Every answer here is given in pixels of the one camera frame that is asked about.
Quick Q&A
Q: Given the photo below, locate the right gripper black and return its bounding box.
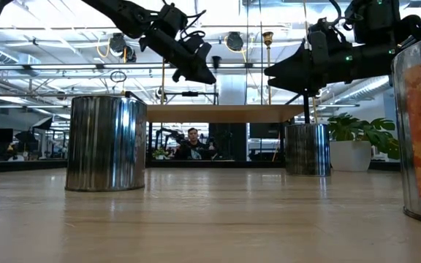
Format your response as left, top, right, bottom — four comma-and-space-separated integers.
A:
264, 20, 396, 96

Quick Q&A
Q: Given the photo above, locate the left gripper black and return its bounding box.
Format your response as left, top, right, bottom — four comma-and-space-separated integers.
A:
139, 28, 217, 85

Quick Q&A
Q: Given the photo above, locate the silver ribbed candle tin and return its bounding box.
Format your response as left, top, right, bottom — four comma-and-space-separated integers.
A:
284, 123, 332, 178

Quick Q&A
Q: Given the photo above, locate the silver candle jar flower label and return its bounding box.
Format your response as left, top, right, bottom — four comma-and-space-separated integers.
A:
64, 94, 148, 193

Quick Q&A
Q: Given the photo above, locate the person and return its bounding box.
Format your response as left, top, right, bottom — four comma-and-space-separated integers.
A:
173, 127, 215, 161

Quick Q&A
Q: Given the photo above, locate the green monstera plant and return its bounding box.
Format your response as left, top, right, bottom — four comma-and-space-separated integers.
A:
326, 112, 401, 161

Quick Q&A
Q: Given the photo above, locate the small potted desk plant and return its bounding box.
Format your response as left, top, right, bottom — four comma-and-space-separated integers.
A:
151, 148, 170, 161

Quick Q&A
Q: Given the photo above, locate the white plant pot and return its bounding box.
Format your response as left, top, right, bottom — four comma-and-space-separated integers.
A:
329, 140, 373, 172

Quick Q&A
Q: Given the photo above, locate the black studio light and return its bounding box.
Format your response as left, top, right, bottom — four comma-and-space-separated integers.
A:
31, 115, 53, 132

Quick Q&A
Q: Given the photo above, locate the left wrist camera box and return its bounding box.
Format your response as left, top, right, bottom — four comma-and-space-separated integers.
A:
183, 31, 213, 62

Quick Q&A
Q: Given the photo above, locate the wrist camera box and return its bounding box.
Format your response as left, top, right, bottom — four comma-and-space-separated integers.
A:
183, 31, 213, 62
316, 17, 345, 43

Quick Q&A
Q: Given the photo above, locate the wooden shelf black metal frame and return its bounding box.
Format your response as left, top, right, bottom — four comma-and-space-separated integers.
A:
122, 90, 312, 165

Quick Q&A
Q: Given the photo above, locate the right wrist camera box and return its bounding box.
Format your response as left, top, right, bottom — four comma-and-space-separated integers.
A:
316, 17, 345, 43

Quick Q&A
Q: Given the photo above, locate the black ceiling cable reel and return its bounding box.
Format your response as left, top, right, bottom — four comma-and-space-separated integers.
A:
227, 31, 244, 52
108, 32, 137, 64

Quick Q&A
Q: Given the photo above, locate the black wall screen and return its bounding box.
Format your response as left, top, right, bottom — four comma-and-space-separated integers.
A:
249, 123, 284, 140

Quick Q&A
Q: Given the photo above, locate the black hanging cable loop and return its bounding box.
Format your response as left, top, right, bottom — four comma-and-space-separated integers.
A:
109, 70, 128, 84

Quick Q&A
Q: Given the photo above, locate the black cell frame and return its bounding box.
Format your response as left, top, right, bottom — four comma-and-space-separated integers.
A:
0, 159, 403, 175

